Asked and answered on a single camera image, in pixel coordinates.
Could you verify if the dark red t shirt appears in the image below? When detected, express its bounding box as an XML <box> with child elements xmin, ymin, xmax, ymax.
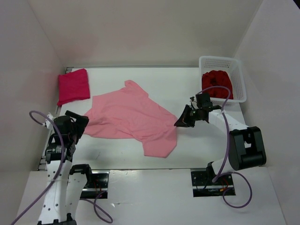
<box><xmin>202</xmin><ymin>70</ymin><xmax>233</xmax><ymax>99</ymax></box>

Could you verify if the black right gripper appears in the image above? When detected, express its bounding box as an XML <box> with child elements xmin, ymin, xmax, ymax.
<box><xmin>174</xmin><ymin>104</ymin><xmax>202</xmax><ymax>128</ymax></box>

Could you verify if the white plastic laundry basket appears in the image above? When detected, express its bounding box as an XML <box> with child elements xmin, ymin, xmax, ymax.
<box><xmin>199</xmin><ymin>56</ymin><xmax>247</xmax><ymax>105</ymax></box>

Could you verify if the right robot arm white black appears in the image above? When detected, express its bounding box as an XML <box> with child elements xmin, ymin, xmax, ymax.
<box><xmin>174</xmin><ymin>93</ymin><xmax>267</xmax><ymax>184</ymax></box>

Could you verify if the magenta t shirt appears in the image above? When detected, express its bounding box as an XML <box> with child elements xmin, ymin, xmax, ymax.
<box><xmin>57</xmin><ymin>68</ymin><xmax>90</xmax><ymax>106</ymax></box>

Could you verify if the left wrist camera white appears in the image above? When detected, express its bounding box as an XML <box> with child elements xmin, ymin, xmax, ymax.
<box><xmin>44</xmin><ymin>113</ymin><xmax>53</xmax><ymax>130</ymax></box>

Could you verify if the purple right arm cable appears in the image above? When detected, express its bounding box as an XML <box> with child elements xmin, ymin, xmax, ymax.
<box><xmin>195</xmin><ymin>86</ymin><xmax>253</xmax><ymax>209</ymax></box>

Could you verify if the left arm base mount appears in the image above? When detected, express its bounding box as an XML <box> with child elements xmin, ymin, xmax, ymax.
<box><xmin>81</xmin><ymin>170</ymin><xmax>110</xmax><ymax>199</ymax></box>

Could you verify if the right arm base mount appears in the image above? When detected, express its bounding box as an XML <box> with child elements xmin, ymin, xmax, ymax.
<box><xmin>190</xmin><ymin>169</ymin><xmax>236</xmax><ymax>197</ymax></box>

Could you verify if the light pink t shirt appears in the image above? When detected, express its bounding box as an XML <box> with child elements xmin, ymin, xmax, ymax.
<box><xmin>84</xmin><ymin>80</ymin><xmax>177</xmax><ymax>158</ymax></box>

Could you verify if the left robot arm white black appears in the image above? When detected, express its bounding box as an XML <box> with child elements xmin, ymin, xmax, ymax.
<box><xmin>37</xmin><ymin>111</ymin><xmax>94</xmax><ymax>225</ymax></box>

